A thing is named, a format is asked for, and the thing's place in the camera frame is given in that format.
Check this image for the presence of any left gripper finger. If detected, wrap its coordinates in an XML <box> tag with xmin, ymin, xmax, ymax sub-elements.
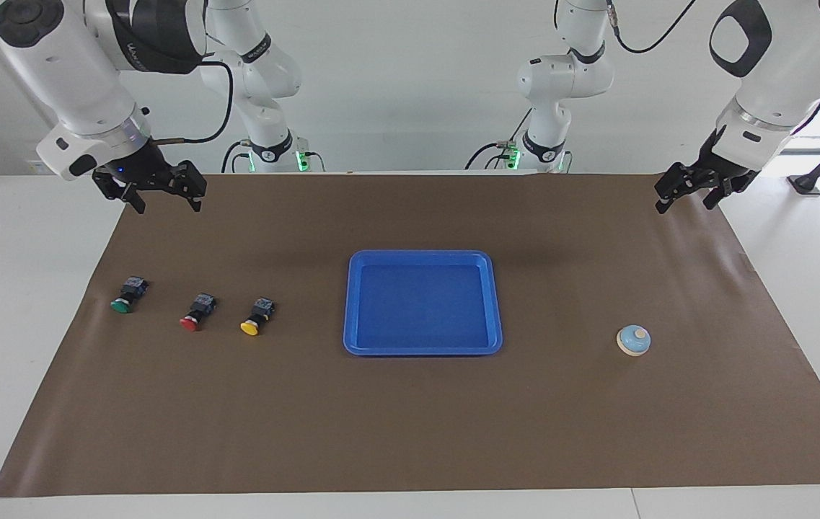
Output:
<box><xmin>703</xmin><ymin>179</ymin><xmax>731</xmax><ymax>211</ymax></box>
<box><xmin>655</xmin><ymin>164</ymin><xmax>702</xmax><ymax>215</ymax></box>

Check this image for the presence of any yellow push button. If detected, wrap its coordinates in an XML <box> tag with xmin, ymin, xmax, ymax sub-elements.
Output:
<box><xmin>239</xmin><ymin>297</ymin><xmax>276</xmax><ymax>337</ymax></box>

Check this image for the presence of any red push button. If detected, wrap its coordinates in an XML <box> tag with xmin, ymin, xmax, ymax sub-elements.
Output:
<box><xmin>180</xmin><ymin>293</ymin><xmax>218</xmax><ymax>333</ymax></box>

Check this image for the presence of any brown table mat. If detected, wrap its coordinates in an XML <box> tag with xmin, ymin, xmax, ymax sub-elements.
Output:
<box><xmin>0</xmin><ymin>172</ymin><xmax>820</xmax><ymax>498</ymax></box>

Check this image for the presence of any black base cable with connector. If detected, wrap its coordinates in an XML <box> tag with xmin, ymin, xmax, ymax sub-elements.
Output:
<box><xmin>464</xmin><ymin>108</ymin><xmax>534</xmax><ymax>172</ymax></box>

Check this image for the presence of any light blue desk bell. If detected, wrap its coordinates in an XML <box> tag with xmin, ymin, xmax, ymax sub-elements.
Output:
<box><xmin>616</xmin><ymin>324</ymin><xmax>652</xmax><ymax>358</ymax></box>

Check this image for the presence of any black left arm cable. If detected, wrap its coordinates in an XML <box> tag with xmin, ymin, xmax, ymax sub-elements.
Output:
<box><xmin>604</xmin><ymin>0</ymin><xmax>699</xmax><ymax>56</ymax></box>

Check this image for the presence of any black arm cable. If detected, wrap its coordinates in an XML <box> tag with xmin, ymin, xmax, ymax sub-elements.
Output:
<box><xmin>604</xmin><ymin>0</ymin><xmax>699</xmax><ymax>56</ymax></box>
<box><xmin>149</xmin><ymin>60</ymin><xmax>235</xmax><ymax>145</ymax></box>

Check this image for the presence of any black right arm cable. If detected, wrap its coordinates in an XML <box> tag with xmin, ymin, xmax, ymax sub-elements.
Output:
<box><xmin>149</xmin><ymin>60</ymin><xmax>235</xmax><ymax>145</ymax></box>

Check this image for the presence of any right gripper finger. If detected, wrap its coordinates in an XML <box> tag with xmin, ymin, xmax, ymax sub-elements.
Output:
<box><xmin>92</xmin><ymin>169</ymin><xmax>148</xmax><ymax>216</ymax></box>
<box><xmin>168</xmin><ymin>160</ymin><xmax>208</xmax><ymax>213</ymax></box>

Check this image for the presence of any blue plastic tray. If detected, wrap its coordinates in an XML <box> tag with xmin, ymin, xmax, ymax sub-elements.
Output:
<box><xmin>343</xmin><ymin>249</ymin><xmax>504</xmax><ymax>358</ymax></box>

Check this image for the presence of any green push button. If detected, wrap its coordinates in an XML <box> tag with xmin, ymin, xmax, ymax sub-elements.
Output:
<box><xmin>110</xmin><ymin>275</ymin><xmax>149</xmax><ymax>315</ymax></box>

